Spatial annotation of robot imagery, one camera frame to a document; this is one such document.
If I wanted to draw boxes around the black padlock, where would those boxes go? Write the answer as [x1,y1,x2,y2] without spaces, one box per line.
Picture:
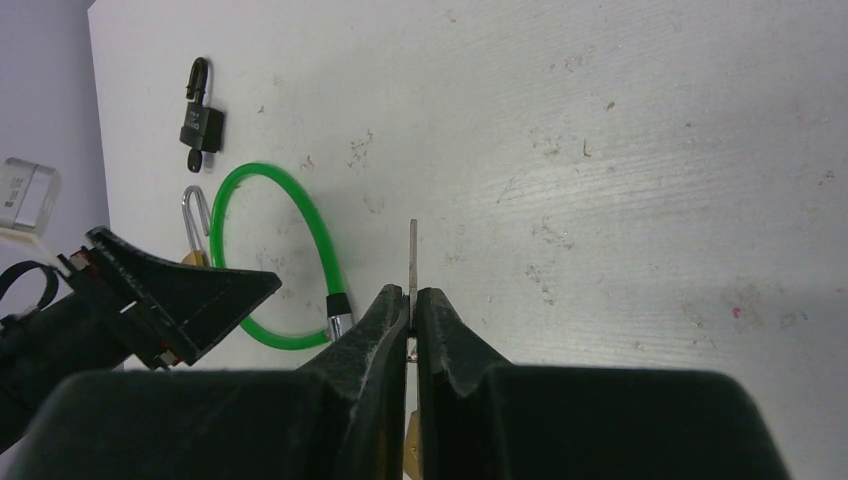
[179,57,225,153]

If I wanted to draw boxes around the cable lock keys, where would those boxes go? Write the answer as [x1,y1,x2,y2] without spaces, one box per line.
[407,219,418,363]

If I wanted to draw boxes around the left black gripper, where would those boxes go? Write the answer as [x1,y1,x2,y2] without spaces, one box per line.
[58,227,281,370]

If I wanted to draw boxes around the brass padlock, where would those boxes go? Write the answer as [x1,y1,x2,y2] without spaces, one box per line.
[181,185,211,266]
[403,410,422,480]

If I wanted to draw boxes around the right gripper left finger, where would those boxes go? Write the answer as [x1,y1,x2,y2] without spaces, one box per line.
[7,285,409,479]

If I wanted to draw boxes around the green cable lock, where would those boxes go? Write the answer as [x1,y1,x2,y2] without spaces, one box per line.
[209,162,355,351]

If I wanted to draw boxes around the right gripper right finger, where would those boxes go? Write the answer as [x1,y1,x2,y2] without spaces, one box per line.
[415,288,789,479]

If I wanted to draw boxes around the black-headed key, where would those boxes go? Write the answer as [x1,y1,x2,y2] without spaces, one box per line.
[186,149,203,173]

